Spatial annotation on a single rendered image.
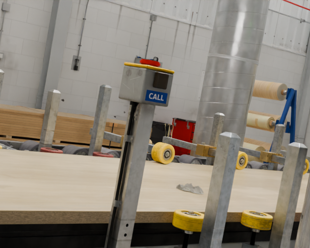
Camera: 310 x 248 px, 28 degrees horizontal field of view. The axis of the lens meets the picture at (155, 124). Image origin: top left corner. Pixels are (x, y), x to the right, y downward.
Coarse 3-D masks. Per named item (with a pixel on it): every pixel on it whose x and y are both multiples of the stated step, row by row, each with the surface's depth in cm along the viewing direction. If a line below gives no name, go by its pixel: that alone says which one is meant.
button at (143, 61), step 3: (141, 60) 115; (144, 60) 115; (147, 60) 115; (150, 60) 115; (141, 63) 116; (144, 63) 115; (147, 63) 115; (150, 63) 114; (153, 63) 114; (156, 63) 115; (159, 63) 115; (156, 66) 115
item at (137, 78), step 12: (132, 72) 114; (144, 72) 112; (168, 72) 115; (132, 84) 114; (144, 84) 112; (168, 84) 115; (120, 96) 116; (132, 96) 114; (144, 96) 112; (168, 96) 116
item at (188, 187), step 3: (177, 186) 185; (180, 186) 184; (183, 186) 185; (186, 186) 185; (189, 186) 185; (192, 186) 185; (195, 186) 183; (198, 186) 183; (183, 189) 183; (186, 189) 183; (189, 189) 183; (192, 189) 183; (195, 189) 183; (198, 189) 183; (201, 189) 186; (195, 192) 182; (198, 192) 182; (201, 192) 183
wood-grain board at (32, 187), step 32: (0, 160) 178; (32, 160) 189; (64, 160) 202; (96, 160) 217; (0, 192) 134; (32, 192) 140; (64, 192) 147; (96, 192) 155; (160, 192) 172; (192, 192) 183; (256, 192) 208
